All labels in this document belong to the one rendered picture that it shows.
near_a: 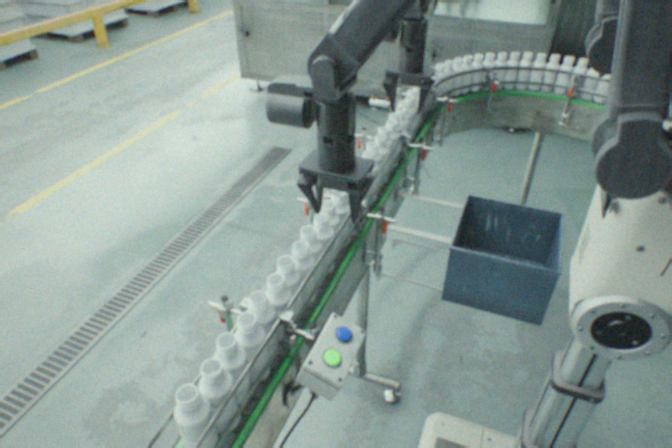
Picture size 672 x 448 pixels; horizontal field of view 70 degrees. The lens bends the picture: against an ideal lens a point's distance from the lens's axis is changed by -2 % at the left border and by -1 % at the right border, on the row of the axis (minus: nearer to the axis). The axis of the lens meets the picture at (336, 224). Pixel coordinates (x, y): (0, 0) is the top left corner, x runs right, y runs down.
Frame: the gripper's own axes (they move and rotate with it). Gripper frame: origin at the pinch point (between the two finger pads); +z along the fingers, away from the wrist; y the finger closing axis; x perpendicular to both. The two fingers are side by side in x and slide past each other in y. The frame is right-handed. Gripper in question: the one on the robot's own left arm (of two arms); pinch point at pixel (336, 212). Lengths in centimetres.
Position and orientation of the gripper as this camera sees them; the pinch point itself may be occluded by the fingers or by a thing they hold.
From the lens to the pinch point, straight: 78.9
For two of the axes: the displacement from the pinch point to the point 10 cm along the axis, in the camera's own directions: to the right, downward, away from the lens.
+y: 9.2, 2.2, -3.1
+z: 0.0, 8.0, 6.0
